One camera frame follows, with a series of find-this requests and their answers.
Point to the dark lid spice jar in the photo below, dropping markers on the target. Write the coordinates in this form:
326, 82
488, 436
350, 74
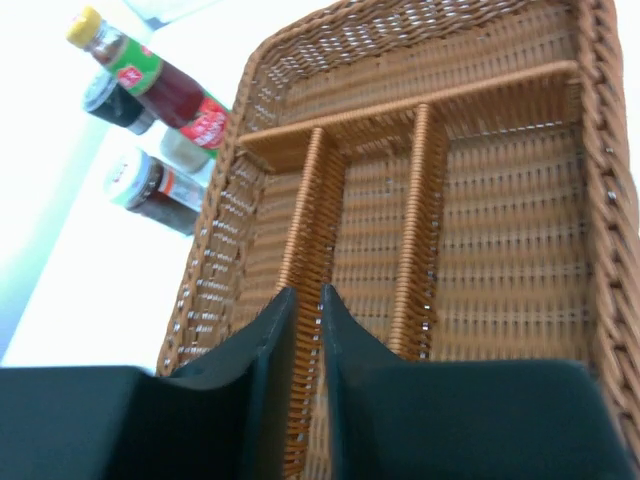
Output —
107, 100

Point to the yellow cap red sauce bottle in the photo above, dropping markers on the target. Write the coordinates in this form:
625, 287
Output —
170, 94

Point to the brown wicker divided basket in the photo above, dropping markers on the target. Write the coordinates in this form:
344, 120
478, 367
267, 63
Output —
458, 170

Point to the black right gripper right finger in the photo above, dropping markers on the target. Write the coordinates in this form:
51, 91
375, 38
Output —
390, 418

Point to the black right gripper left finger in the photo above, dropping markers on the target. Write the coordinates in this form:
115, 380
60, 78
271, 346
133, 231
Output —
221, 416

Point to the small pale spice jar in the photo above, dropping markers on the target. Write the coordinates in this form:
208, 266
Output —
182, 153

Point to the white lid pepper jar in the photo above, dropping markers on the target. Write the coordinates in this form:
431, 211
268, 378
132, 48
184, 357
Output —
148, 187

